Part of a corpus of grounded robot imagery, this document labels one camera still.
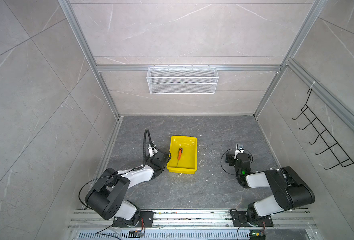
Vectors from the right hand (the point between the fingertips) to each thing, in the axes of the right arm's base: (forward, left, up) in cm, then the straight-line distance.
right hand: (236, 151), depth 94 cm
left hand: (0, +50, +4) cm, 50 cm away
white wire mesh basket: (+42, +34, +26) cm, 59 cm away
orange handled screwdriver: (-1, +37, -2) cm, 37 cm away
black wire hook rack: (-21, -31, +27) cm, 46 cm away
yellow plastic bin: (+2, +34, -3) cm, 34 cm away
